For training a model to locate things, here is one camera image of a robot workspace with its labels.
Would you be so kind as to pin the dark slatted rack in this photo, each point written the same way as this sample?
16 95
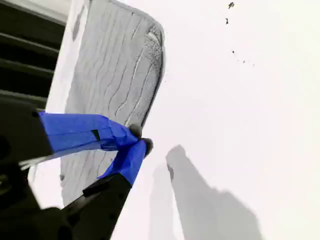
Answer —
27 50

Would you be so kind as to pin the grey striped towel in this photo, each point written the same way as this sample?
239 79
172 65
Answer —
107 62

